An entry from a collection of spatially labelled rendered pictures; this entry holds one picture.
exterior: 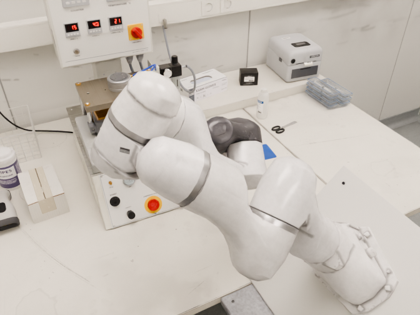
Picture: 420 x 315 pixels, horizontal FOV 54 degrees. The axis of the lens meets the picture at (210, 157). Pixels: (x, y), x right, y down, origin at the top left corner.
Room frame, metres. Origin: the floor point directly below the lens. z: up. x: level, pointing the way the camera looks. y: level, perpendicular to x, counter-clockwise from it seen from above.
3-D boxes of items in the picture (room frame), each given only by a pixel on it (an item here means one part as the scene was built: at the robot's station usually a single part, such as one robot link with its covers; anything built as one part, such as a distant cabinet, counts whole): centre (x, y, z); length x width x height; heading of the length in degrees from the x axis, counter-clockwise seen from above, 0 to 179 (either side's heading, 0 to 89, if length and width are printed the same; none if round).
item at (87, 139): (1.12, 0.40, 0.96); 0.25 x 0.05 x 0.07; 25
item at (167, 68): (1.45, 0.15, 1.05); 0.15 x 0.05 x 0.15; 115
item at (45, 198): (1.06, 0.58, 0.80); 0.19 x 0.13 x 0.09; 27
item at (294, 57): (2.01, -0.44, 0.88); 0.25 x 0.20 x 0.17; 21
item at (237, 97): (1.87, -0.16, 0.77); 0.84 x 0.30 x 0.04; 117
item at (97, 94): (1.28, 0.30, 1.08); 0.31 x 0.24 x 0.13; 115
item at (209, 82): (1.78, 0.04, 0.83); 0.23 x 0.12 x 0.07; 127
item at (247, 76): (1.88, -0.19, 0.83); 0.09 x 0.06 x 0.07; 93
